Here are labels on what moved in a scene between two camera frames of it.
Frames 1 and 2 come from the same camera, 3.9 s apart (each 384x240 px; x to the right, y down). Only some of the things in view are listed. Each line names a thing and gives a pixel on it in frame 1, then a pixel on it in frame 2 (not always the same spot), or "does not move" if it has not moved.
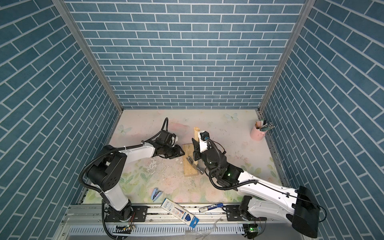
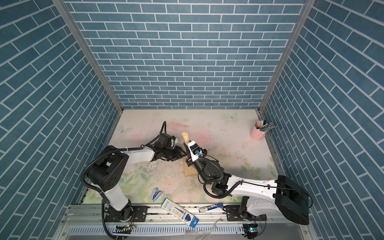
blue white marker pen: x=210 y=207 does not move
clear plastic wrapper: x=202 y=233 does not move
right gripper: x=197 y=153 -> x=190 y=156
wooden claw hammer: x=195 y=163 -> x=186 y=137
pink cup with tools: x=259 y=129 does not move
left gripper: x=177 y=153 does not move
